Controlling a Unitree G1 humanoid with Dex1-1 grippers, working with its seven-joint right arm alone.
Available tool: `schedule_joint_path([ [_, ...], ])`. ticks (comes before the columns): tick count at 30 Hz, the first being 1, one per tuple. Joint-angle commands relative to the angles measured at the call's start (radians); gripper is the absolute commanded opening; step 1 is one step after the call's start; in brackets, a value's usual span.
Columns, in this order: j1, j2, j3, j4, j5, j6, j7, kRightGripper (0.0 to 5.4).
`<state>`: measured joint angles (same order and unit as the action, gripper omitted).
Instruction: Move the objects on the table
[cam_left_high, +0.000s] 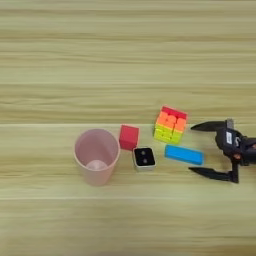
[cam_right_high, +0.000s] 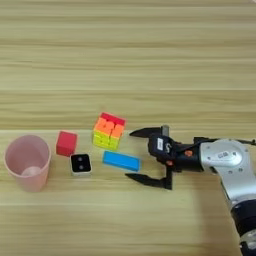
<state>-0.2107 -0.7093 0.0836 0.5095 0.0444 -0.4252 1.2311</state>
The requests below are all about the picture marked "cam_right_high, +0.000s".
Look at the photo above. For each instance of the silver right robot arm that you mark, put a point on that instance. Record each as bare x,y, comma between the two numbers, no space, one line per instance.
230,166

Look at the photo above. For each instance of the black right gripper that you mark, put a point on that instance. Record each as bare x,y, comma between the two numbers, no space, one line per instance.
186,160

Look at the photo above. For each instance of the blue flat block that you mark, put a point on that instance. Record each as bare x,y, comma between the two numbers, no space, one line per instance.
121,160

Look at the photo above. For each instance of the red cube block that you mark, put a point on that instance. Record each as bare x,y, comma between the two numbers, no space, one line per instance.
66,143

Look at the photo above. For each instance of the small white black-topped box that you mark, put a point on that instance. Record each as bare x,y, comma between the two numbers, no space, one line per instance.
81,164

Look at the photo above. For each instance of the multicolour puzzle cube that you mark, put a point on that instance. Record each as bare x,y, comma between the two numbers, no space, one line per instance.
108,131

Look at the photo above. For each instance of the pink plastic cup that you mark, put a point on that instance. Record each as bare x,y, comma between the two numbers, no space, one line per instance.
28,163

